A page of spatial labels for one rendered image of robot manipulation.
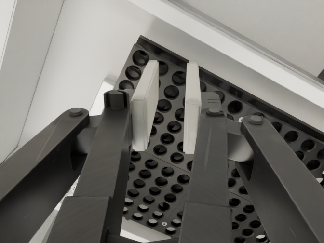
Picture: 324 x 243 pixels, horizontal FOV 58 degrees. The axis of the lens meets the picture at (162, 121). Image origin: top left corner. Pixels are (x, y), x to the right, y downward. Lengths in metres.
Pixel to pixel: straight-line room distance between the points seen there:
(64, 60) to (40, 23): 0.06
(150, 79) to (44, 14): 0.14
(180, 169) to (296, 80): 0.13
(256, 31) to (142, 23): 0.15
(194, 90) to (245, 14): 0.24
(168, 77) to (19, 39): 0.12
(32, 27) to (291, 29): 0.28
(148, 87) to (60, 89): 0.20
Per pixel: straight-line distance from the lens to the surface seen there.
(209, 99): 0.17
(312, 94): 0.28
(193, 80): 0.17
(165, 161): 0.28
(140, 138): 0.15
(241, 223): 0.34
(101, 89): 0.32
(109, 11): 0.31
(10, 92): 0.30
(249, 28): 0.38
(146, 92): 0.15
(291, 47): 0.40
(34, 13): 0.27
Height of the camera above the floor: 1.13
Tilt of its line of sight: 62 degrees down
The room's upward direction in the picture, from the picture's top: 171 degrees counter-clockwise
